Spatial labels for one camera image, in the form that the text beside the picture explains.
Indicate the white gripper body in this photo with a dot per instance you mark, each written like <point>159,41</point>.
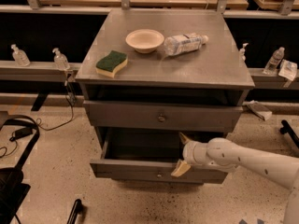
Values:
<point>189,153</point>

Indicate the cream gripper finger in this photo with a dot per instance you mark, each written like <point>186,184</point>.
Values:
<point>184,138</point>
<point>182,167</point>

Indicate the grey drawer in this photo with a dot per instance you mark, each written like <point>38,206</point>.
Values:
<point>202,118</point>
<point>147,155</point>

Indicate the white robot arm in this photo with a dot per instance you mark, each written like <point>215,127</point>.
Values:
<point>224,155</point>

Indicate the grey wooden drawer cabinet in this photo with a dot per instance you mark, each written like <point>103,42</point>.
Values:
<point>212,75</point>

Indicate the grey top drawer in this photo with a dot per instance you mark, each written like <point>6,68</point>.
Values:
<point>202,118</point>

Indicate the grey box on floor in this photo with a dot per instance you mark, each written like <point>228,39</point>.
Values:
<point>259,110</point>

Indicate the black stand leg right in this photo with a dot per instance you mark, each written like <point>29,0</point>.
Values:
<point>286,128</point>

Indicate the black stand leg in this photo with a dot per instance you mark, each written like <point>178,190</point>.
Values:
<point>76,214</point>
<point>286,128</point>

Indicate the clear plastic water bottle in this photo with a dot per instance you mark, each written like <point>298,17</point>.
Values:
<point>179,44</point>

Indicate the white paper bowl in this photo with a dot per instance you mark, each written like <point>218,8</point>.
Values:
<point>144,40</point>

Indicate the small white pump bottle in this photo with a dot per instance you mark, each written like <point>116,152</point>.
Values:
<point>242,51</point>

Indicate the green yellow sponge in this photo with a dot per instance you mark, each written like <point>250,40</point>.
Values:
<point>111,64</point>

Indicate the black stand leg bottom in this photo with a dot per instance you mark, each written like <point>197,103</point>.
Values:
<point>76,214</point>

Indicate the upright clear water bottle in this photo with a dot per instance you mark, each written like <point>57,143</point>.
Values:
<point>274,61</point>

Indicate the white plastic packet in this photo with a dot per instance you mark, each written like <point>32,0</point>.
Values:
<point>288,70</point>

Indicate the clear sanitizer bottle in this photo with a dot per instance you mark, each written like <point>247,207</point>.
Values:
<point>60,60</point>
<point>19,56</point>

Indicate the black power adapter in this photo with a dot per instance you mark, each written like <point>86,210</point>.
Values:
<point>23,132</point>

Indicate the clear sanitizer bottle far left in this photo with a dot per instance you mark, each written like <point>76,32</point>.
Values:
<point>19,56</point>

